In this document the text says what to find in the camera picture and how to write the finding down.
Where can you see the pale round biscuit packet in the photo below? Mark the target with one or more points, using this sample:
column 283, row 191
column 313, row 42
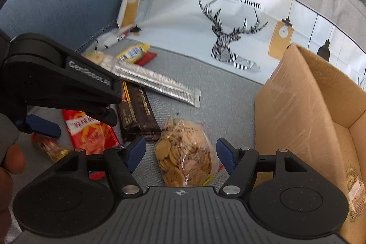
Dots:
column 95, row 56

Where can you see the small red flat packet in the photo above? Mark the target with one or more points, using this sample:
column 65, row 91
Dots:
column 145, row 58

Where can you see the red snack packet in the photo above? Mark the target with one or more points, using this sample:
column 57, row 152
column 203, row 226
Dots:
column 88, row 132

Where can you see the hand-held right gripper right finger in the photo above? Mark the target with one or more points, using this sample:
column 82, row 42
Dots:
column 226, row 154

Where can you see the beige packet with pale label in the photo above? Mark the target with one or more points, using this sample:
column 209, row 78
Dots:
column 354, row 192

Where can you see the yellow candy packet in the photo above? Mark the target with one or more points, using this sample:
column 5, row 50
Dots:
column 133, row 53

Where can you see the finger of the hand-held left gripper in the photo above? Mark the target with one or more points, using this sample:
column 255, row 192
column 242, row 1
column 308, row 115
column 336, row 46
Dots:
column 105, row 116
column 43, row 125

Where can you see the small orange candy bag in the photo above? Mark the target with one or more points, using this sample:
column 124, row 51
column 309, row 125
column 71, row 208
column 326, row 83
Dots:
column 50, row 148

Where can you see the blue sofa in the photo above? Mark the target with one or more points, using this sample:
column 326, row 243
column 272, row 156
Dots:
column 57, row 4

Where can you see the long silver foil packet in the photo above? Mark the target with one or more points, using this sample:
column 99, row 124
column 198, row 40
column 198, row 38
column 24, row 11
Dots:
column 148, row 78

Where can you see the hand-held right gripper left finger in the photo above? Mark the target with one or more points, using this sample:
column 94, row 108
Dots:
column 136, row 153

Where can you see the brown cardboard box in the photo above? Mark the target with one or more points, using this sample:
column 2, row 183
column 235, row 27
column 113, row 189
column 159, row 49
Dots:
column 303, row 106

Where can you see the grey deer printed cloth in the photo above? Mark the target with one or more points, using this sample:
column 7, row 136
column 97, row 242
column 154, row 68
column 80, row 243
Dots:
column 228, row 95

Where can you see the clear bag of round cookies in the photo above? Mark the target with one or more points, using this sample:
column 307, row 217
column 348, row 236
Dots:
column 185, row 152

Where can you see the person's left hand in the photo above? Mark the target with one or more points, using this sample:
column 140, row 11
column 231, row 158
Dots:
column 14, row 159

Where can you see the dark brown chocolate bar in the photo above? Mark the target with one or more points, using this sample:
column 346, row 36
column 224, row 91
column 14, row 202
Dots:
column 137, row 112

